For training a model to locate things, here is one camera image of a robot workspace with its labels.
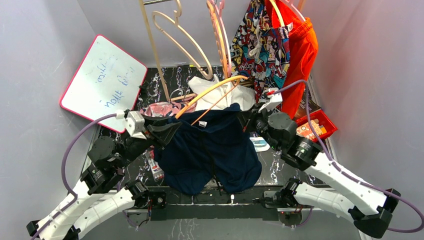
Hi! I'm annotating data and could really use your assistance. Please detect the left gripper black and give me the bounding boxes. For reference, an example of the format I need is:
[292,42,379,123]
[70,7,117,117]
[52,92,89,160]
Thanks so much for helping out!
[116,114,182,168]

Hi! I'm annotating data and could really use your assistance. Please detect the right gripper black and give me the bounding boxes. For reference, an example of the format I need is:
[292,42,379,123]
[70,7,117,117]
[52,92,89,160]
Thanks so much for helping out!
[235,102,280,151]

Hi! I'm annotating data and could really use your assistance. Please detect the orange hanger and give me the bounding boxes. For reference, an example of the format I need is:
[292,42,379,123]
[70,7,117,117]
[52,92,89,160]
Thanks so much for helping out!
[172,75,255,129]

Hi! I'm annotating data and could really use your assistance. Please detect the navy blue shorts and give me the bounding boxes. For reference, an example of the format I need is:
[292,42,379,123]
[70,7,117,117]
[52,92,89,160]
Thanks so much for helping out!
[153,103,262,195]

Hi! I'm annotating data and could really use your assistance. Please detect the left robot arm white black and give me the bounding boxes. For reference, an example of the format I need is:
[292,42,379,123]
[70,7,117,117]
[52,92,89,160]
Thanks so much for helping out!
[26,110,181,240]

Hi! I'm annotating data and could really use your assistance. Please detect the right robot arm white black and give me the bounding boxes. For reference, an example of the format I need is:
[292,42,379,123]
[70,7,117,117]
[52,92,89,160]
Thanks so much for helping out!
[239,108,400,239]

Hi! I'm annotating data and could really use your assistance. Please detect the pink patterned shorts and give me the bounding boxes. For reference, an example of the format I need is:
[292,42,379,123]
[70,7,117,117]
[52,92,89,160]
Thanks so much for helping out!
[139,101,188,117]

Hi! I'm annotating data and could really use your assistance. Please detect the white shorts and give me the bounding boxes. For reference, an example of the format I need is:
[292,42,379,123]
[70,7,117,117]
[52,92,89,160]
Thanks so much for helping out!
[188,75,256,111]

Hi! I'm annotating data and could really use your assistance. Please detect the comic print shorts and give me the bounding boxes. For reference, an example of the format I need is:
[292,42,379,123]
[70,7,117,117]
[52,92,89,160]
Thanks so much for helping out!
[230,0,293,102]

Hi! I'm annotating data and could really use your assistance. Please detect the orange shorts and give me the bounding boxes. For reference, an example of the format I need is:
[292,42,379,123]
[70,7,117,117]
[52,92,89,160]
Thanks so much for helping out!
[265,0,319,118]

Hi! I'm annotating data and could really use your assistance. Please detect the yellow hanger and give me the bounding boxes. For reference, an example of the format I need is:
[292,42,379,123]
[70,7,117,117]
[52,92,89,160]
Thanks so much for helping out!
[270,0,286,27]

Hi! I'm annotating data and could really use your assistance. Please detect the beige wooden hanger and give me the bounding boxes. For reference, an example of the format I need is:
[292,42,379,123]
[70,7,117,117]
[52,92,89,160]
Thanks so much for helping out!
[151,0,213,80]

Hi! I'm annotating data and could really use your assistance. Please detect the pink hanger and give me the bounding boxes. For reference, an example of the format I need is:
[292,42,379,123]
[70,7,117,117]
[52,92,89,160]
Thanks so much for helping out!
[206,0,232,78]

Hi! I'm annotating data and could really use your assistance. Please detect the blue correction tape package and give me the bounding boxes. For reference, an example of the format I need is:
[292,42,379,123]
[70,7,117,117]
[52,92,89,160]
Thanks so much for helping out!
[249,137,270,153]

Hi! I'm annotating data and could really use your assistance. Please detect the colour marker pack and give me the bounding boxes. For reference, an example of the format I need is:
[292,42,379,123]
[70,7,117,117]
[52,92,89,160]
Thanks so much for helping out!
[144,150,165,182]

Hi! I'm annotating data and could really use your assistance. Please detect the dark book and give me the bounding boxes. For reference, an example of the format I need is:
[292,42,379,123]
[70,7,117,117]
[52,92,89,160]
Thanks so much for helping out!
[293,89,321,120]

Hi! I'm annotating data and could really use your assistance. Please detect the pink framed whiteboard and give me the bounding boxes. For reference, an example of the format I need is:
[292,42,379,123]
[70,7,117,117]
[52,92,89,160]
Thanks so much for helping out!
[59,34,148,121]

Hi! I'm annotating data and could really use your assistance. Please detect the red plastic bin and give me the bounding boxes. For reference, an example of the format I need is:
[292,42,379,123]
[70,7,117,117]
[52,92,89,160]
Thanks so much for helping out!
[295,110,338,143]

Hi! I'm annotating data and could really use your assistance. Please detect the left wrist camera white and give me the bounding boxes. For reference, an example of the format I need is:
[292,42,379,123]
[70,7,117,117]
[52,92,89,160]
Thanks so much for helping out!
[124,111,147,140]

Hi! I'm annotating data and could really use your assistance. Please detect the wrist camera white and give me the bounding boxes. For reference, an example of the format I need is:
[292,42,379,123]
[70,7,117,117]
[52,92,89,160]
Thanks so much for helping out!
[258,87,283,113]
[124,111,147,140]

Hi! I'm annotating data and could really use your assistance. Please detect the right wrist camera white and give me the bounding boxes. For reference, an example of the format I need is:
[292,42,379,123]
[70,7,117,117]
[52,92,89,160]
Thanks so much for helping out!
[258,87,283,113]

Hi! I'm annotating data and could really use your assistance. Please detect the wooden rack frame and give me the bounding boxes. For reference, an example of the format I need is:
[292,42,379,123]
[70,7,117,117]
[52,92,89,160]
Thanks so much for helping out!
[138,0,195,102]

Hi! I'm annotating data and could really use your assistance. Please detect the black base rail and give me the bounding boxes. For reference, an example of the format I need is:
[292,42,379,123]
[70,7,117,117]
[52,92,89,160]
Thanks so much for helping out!
[66,185,335,222]

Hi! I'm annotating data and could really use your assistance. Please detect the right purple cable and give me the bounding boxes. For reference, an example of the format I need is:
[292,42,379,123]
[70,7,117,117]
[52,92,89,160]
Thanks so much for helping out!
[268,79,424,234]

